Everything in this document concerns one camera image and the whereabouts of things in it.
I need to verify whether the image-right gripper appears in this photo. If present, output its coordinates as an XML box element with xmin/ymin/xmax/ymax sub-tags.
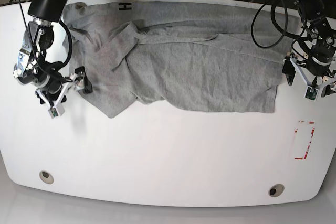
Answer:
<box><xmin>282</xmin><ymin>53</ymin><xmax>335</xmax><ymax>98</ymax></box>

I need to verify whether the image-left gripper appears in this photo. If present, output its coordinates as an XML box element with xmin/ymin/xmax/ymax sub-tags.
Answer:
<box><xmin>35</xmin><ymin>66</ymin><xmax>93</xmax><ymax>109</ymax></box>

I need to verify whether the grey t-shirt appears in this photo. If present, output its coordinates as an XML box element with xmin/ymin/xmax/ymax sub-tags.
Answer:
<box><xmin>64</xmin><ymin>2</ymin><xmax>291</xmax><ymax>118</ymax></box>

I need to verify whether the black robot arm image-left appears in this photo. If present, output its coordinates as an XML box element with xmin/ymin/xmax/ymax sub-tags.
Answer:
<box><xmin>13</xmin><ymin>0</ymin><xmax>93</xmax><ymax>112</ymax></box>

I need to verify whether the red tape rectangle marking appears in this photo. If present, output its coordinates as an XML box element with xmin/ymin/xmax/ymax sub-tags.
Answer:
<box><xmin>292</xmin><ymin>121</ymin><xmax>316</xmax><ymax>161</ymax></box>

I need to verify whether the left table grommet hole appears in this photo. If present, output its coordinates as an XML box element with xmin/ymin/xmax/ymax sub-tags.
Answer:
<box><xmin>39</xmin><ymin>171</ymin><xmax>54</xmax><ymax>185</ymax></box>

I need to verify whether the table grommet hole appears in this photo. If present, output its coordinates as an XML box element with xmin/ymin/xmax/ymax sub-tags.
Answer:
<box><xmin>39</xmin><ymin>171</ymin><xmax>54</xmax><ymax>185</ymax></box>
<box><xmin>268</xmin><ymin>184</ymin><xmax>285</xmax><ymax>197</ymax></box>

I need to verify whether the right table grommet hole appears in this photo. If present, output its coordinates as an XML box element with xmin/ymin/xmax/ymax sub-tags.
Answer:
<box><xmin>268</xmin><ymin>184</ymin><xmax>285</xmax><ymax>197</ymax></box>

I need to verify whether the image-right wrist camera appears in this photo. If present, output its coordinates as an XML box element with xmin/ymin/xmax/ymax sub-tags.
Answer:
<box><xmin>304</xmin><ymin>86</ymin><xmax>319</xmax><ymax>101</ymax></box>

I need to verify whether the image-left arm black cable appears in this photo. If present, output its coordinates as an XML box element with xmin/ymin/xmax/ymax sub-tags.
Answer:
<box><xmin>49</xmin><ymin>20</ymin><xmax>74</xmax><ymax>75</ymax></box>

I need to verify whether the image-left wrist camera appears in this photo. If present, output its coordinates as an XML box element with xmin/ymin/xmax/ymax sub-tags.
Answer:
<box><xmin>48</xmin><ymin>103</ymin><xmax>65</xmax><ymax>119</ymax></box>

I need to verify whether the image-right arm black cable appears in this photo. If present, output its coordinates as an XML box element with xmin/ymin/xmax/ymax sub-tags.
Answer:
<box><xmin>250</xmin><ymin>0</ymin><xmax>305</xmax><ymax>49</ymax></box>

